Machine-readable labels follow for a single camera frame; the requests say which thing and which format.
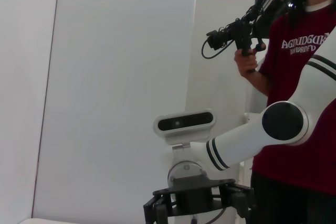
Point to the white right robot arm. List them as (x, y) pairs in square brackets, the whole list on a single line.
[(236, 145)]

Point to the person in maroon shirt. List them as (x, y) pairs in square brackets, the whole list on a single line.
[(288, 90)]

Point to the black handheld camera rig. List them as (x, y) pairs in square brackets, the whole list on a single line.
[(244, 32)]

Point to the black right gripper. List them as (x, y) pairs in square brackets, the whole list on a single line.
[(194, 195)]

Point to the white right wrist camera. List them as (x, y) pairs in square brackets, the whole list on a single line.
[(183, 124)]

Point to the person's hand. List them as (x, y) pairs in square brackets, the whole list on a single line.
[(246, 64)]

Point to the person's bare forearm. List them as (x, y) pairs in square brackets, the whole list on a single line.
[(257, 82)]

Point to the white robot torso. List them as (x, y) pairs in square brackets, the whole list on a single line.
[(244, 171)]

